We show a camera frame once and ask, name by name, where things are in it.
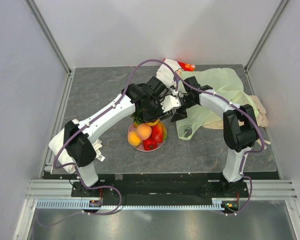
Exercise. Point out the fake yellow pear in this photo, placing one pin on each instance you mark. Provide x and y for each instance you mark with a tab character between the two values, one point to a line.
133	139

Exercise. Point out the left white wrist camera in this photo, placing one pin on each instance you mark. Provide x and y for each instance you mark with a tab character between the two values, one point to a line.
169	103

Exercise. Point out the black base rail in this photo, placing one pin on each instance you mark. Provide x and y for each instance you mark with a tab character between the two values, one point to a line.
210	185

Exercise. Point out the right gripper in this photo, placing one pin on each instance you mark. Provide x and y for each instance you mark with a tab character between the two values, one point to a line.
179	114

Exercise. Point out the fake red bell pepper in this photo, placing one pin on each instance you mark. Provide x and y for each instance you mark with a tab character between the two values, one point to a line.
149	144

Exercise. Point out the small yellow fake fruit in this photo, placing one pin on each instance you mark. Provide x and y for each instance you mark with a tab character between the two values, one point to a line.
153	123

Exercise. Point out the white red cartoon bag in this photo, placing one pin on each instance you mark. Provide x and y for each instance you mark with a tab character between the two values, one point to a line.
166	75

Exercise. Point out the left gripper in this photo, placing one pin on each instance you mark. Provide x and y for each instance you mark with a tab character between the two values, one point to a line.
149	118

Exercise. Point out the fake pineapple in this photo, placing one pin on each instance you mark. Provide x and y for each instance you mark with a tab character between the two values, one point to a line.
137	118

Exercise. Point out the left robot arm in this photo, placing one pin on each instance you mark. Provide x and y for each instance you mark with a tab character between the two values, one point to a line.
124	105

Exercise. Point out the white folded towel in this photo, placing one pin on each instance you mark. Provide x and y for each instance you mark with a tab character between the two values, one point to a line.
75	146

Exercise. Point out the fake peach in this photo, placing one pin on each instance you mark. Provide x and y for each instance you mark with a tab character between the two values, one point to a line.
144	131

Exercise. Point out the beige crumpled cloth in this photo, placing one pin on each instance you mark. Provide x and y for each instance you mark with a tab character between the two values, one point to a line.
215	123

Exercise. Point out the green avocado print plastic bag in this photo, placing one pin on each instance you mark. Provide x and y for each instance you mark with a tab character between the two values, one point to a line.
225	83

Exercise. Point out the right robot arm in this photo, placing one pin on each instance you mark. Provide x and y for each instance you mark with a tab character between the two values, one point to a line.
240	129

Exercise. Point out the pink plate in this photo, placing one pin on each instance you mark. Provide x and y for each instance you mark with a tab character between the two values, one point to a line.
140	147

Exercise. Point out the slotted cable duct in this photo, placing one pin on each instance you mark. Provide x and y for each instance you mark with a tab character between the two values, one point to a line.
77	204

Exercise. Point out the fake red orange mango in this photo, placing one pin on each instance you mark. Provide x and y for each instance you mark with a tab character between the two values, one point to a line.
157	133

